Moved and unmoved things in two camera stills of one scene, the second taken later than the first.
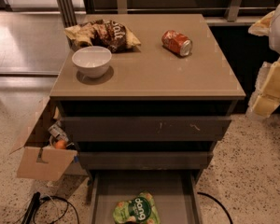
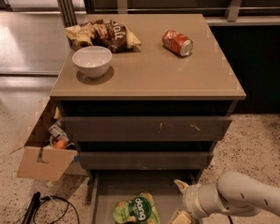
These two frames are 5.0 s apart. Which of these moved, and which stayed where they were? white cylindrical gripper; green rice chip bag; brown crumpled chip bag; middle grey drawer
Moved: white cylindrical gripper
Stayed: green rice chip bag; middle grey drawer; brown crumpled chip bag
